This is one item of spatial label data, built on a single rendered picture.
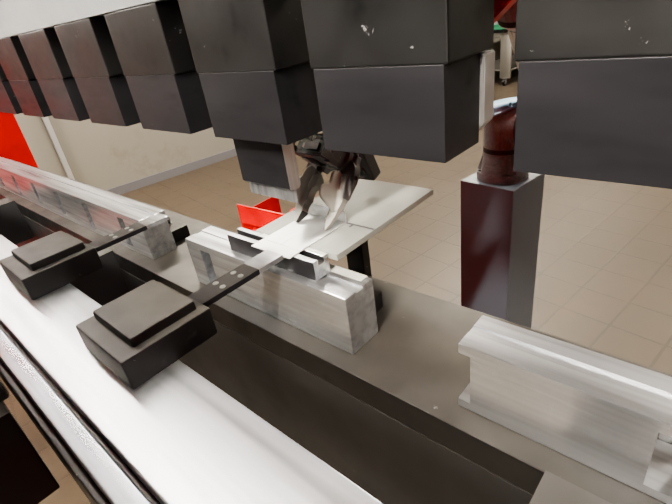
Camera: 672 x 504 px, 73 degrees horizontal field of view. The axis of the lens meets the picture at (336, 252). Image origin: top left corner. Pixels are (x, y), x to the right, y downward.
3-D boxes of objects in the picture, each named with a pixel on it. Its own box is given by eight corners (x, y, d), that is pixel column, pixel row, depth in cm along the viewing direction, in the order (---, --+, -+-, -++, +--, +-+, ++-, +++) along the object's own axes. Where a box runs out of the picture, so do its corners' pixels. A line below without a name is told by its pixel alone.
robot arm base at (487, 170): (494, 165, 150) (495, 135, 145) (538, 172, 139) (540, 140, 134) (466, 179, 142) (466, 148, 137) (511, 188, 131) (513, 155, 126)
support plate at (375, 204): (433, 194, 80) (433, 189, 80) (337, 261, 64) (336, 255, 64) (355, 181, 92) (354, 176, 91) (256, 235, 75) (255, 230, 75)
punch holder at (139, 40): (239, 118, 69) (211, -5, 61) (192, 134, 64) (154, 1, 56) (186, 115, 78) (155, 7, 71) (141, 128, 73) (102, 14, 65)
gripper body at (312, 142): (286, 154, 71) (311, 82, 71) (320, 174, 77) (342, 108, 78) (322, 159, 66) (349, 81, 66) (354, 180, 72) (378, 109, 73)
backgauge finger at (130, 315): (306, 274, 63) (299, 242, 61) (133, 391, 47) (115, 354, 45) (251, 254, 71) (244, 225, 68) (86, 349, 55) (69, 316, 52)
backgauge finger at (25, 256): (183, 229, 83) (175, 204, 81) (32, 301, 67) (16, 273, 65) (151, 218, 91) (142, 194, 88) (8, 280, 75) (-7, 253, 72)
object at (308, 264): (330, 271, 66) (327, 253, 65) (316, 281, 64) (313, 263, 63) (244, 242, 79) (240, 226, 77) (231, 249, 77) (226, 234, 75)
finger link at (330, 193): (305, 221, 67) (313, 163, 69) (329, 232, 72) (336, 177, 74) (322, 220, 65) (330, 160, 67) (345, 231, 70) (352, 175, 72)
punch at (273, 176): (303, 200, 62) (291, 131, 57) (293, 205, 61) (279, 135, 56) (257, 190, 68) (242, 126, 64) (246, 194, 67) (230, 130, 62)
